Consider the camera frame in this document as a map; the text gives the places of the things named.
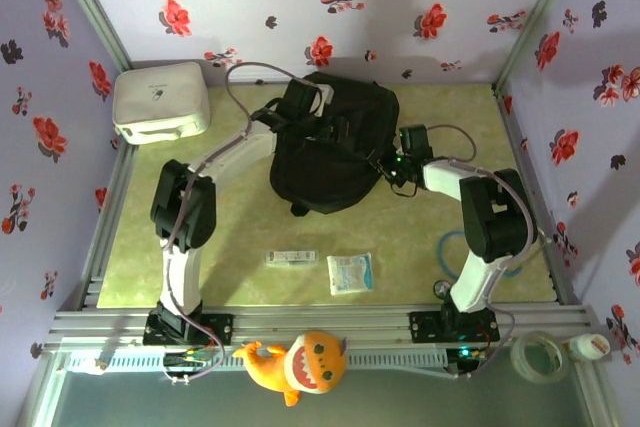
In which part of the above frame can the black backpack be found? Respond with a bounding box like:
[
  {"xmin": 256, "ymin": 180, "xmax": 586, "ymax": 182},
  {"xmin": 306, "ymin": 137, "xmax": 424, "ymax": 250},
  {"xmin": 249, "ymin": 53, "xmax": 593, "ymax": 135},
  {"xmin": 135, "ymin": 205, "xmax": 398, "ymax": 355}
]
[{"xmin": 268, "ymin": 71, "xmax": 401, "ymax": 218}]

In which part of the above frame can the white blue tissue packet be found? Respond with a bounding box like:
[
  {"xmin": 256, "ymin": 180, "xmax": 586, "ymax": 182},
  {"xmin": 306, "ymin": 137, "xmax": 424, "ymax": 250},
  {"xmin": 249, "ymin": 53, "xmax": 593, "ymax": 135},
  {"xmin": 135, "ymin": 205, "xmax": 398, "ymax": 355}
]
[{"xmin": 326, "ymin": 252, "xmax": 375, "ymax": 297}]

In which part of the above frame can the blue tube stethoscope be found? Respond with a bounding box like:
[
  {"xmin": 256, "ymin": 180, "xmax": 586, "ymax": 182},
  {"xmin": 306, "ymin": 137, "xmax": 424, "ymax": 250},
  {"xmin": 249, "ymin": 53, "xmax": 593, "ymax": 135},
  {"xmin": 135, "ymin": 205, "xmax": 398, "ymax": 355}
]
[{"xmin": 432, "ymin": 229, "xmax": 524, "ymax": 299}]

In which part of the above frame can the white zip pouch case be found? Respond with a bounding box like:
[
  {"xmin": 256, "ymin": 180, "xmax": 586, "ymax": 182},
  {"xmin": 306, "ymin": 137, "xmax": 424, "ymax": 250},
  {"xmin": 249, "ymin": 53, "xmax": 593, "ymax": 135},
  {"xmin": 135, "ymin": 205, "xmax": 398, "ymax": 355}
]
[{"xmin": 112, "ymin": 61, "xmax": 211, "ymax": 146}]

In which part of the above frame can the small circuit board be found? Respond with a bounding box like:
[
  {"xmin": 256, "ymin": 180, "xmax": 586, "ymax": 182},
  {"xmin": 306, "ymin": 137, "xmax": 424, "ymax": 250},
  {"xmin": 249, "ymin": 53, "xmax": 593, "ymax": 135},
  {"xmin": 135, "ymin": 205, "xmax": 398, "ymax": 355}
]
[
  {"xmin": 447, "ymin": 345, "xmax": 490, "ymax": 364},
  {"xmin": 163, "ymin": 350, "xmax": 214, "ymax": 373}
]

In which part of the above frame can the orange shark plush toy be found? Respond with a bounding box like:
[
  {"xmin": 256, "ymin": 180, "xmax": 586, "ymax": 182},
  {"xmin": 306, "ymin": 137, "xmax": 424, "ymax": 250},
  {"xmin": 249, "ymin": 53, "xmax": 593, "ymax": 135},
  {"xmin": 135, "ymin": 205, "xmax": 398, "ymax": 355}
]
[{"xmin": 232, "ymin": 330, "xmax": 349, "ymax": 408}]

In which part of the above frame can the clear tape roll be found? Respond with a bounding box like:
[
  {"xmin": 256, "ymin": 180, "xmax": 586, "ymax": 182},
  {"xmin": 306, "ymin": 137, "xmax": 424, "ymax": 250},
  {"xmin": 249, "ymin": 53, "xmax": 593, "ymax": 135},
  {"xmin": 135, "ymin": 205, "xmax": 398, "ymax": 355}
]
[{"xmin": 510, "ymin": 330, "xmax": 569, "ymax": 384}]

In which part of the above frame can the small white bottle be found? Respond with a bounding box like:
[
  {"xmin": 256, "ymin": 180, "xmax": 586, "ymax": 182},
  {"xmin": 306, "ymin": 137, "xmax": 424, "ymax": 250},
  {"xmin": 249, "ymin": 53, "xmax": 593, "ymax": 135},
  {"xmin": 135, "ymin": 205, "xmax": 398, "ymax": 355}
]
[{"xmin": 569, "ymin": 334, "xmax": 612, "ymax": 362}]

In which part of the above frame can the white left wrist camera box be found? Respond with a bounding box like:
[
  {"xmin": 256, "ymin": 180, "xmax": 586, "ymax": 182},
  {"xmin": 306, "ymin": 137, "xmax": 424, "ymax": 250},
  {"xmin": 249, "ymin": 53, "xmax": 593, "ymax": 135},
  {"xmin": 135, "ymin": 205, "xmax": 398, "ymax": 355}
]
[{"xmin": 312, "ymin": 85, "xmax": 335, "ymax": 116}]

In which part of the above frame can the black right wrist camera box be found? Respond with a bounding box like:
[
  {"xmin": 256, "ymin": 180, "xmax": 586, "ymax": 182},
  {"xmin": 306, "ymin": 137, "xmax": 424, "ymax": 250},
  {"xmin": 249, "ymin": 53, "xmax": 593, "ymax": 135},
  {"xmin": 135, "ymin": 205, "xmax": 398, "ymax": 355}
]
[{"xmin": 399, "ymin": 125, "xmax": 434, "ymax": 161}]

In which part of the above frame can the grey right arm cable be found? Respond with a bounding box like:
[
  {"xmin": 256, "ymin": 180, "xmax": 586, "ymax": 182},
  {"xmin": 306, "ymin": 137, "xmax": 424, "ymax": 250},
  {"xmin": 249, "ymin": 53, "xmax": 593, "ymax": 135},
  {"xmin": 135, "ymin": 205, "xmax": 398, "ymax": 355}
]
[{"xmin": 427, "ymin": 122, "xmax": 541, "ymax": 381}]

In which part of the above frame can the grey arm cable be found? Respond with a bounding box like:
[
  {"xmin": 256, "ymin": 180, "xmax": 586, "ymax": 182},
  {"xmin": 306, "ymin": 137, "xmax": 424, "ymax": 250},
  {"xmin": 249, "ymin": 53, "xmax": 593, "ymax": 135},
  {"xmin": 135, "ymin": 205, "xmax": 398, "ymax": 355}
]
[
  {"xmin": 162, "ymin": 61, "xmax": 326, "ymax": 386},
  {"xmin": 427, "ymin": 122, "xmax": 541, "ymax": 381}
]

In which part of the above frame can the grey left arm cable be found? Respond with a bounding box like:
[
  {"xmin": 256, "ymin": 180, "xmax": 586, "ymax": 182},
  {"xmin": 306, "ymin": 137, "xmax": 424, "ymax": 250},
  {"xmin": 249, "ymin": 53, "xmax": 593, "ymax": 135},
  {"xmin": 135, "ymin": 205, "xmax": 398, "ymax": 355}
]
[{"xmin": 162, "ymin": 61, "xmax": 326, "ymax": 386}]

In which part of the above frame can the aluminium side frame rail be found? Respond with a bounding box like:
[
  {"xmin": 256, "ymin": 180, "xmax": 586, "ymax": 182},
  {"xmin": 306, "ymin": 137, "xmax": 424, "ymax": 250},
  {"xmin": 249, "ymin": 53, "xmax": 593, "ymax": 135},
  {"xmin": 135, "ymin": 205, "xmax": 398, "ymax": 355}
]
[
  {"xmin": 82, "ymin": 139, "xmax": 136, "ymax": 311},
  {"xmin": 494, "ymin": 84, "xmax": 584, "ymax": 306}
]

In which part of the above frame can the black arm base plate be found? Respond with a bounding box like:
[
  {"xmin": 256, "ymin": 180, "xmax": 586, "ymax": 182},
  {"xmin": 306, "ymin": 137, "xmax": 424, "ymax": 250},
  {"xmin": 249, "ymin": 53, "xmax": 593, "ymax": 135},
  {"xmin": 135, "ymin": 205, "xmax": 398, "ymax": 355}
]
[
  {"xmin": 408, "ymin": 311, "xmax": 500, "ymax": 343},
  {"xmin": 143, "ymin": 314, "xmax": 235, "ymax": 346}
]

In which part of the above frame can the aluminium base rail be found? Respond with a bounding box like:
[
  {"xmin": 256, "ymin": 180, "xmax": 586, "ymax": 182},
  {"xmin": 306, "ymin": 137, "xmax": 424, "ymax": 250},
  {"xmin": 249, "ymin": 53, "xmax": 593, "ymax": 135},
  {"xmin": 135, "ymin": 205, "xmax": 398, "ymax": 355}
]
[{"xmin": 43, "ymin": 307, "xmax": 599, "ymax": 351}]

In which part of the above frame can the aluminium corner frame post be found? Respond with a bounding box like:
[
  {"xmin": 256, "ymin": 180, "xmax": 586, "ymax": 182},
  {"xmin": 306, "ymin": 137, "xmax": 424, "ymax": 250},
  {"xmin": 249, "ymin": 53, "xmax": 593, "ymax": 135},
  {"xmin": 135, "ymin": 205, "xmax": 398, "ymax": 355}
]
[
  {"xmin": 492, "ymin": 0, "xmax": 584, "ymax": 93},
  {"xmin": 47, "ymin": 0, "xmax": 134, "ymax": 73}
]

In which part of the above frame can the white slotted cable tray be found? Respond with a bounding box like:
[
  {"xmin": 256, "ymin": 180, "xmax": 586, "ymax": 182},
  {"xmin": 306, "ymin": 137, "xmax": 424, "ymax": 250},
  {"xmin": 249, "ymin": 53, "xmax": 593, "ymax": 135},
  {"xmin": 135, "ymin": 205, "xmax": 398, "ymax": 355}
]
[{"xmin": 62, "ymin": 349, "xmax": 451, "ymax": 374}]

